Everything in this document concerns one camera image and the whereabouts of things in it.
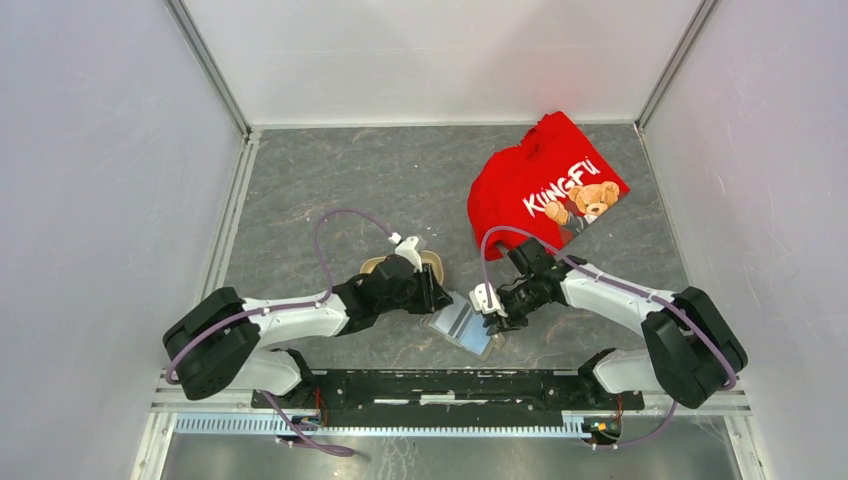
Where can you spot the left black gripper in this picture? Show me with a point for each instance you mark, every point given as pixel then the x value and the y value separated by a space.
pixel 432 295

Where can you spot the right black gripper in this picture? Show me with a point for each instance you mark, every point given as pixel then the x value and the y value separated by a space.
pixel 497 324

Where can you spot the beige oval tray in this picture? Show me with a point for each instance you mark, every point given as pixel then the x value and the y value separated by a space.
pixel 428 258

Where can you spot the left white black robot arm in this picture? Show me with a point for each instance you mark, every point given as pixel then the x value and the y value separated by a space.
pixel 229 341

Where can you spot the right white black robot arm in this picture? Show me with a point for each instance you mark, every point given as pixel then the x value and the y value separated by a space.
pixel 689 353

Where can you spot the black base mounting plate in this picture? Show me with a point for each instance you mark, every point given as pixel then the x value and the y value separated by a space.
pixel 453 398

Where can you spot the red kung fu t-shirt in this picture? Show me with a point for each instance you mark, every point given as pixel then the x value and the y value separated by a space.
pixel 553 184

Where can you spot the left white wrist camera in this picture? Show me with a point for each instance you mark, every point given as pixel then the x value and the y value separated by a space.
pixel 408 248

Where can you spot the aluminium frame rail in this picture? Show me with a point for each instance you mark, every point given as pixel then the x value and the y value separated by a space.
pixel 244 411

